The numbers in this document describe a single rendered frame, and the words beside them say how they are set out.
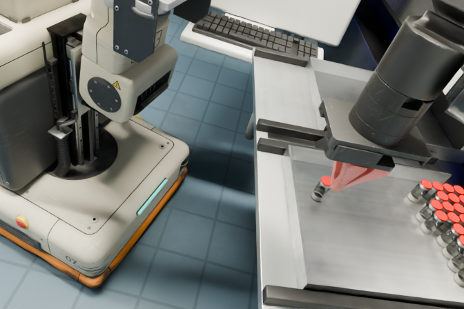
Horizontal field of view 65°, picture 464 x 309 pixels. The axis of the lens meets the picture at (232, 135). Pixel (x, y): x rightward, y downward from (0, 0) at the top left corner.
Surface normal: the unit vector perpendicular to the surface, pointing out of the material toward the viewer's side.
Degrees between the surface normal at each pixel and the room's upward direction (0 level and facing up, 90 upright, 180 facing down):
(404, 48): 89
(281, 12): 90
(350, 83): 0
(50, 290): 0
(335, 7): 90
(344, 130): 1
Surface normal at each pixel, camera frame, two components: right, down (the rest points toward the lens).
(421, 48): -0.71, 0.34
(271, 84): 0.23, -0.70
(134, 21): -0.41, 0.56
